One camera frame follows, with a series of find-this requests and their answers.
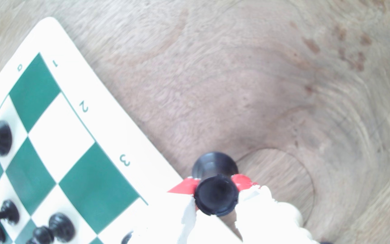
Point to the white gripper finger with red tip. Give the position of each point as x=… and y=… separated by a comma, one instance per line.
x=163, y=220
x=269, y=220

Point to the black rook chess piece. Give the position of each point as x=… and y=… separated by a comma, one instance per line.
x=215, y=195

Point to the green white chess mat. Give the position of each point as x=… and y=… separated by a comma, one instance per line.
x=59, y=142

